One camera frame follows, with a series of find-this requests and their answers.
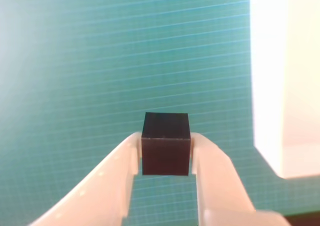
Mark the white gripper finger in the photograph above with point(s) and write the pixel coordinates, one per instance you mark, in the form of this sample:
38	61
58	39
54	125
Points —
220	186
100	188

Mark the black cube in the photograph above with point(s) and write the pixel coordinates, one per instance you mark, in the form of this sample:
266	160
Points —
165	151

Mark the white rectangular bin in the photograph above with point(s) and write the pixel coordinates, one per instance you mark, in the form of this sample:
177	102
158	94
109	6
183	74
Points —
282	81

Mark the green cutting mat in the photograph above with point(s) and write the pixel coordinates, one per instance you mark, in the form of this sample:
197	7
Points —
112	61

